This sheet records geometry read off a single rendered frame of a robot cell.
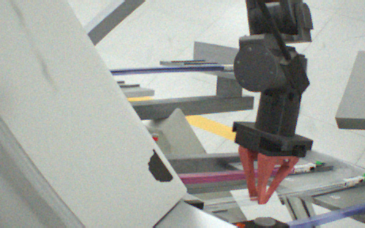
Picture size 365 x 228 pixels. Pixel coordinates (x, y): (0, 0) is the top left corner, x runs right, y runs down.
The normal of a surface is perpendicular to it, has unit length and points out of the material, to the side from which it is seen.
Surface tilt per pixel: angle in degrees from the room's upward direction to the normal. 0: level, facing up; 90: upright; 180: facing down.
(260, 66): 47
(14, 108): 90
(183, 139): 90
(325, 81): 0
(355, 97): 0
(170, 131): 90
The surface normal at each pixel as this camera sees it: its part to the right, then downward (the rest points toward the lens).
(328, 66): -0.43, -0.70
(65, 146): 0.62, 0.23
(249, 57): -0.52, 0.04
